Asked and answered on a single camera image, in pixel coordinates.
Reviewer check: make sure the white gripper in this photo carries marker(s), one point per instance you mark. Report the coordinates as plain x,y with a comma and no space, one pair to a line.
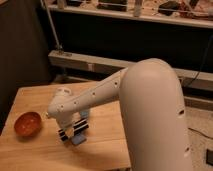
65,121

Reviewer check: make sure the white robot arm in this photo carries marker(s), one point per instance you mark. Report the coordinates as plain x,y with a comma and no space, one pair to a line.
152,109

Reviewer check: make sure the wooden table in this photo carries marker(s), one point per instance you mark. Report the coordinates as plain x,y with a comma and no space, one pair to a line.
105,148

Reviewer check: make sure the red wooden bowl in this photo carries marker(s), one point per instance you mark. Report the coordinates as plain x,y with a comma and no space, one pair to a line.
28,124

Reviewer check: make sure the metal pole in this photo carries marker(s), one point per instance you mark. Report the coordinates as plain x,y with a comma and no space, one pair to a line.
58,45

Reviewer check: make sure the grey baseboard heater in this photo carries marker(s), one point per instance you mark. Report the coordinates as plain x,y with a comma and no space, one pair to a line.
189,78

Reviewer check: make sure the black box on floor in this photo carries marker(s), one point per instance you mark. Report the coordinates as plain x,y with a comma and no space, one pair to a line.
209,157

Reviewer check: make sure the cluttered shelf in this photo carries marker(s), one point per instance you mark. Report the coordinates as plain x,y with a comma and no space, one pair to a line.
178,12

